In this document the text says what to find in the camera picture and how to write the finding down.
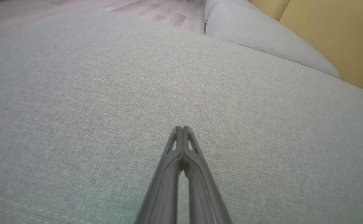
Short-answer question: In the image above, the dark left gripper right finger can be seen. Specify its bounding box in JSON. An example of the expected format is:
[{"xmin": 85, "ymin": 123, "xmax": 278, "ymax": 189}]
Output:
[{"xmin": 183, "ymin": 126, "xmax": 233, "ymax": 224}]

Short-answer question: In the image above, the big yellow sofa back cushion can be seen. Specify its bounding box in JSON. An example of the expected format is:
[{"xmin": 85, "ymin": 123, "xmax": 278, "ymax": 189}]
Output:
[{"xmin": 279, "ymin": 0, "xmax": 363, "ymax": 96}]

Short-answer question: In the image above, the large grey sofa seat cushion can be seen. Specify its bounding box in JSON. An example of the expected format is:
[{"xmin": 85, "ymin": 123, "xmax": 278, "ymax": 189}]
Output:
[{"xmin": 0, "ymin": 11, "xmax": 363, "ymax": 224}]

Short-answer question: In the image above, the small grey sofa seat cushion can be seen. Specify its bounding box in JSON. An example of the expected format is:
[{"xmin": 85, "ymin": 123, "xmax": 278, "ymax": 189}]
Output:
[{"xmin": 204, "ymin": 0, "xmax": 263, "ymax": 16}]

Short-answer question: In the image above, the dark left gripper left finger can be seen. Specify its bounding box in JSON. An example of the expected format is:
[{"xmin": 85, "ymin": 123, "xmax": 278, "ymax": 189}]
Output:
[{"xmin": 135, "ymin": 126, "xmax": 184, "ymax": 224}]

